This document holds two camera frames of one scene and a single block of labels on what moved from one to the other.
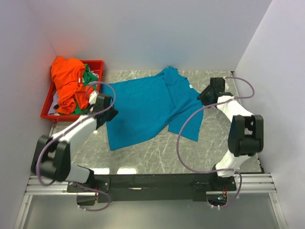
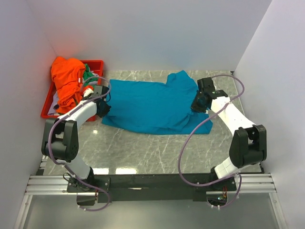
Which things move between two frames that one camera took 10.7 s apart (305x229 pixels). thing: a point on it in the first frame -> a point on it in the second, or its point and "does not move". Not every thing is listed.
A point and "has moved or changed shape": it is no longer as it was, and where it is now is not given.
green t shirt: (90, 78) does not move
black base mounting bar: (186, 187) does not move
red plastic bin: (94, 65) does not move
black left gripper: (114, 112) -> (102, 114)
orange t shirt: (66, 74) does not move
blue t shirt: (147, 104) has moved or changed shape
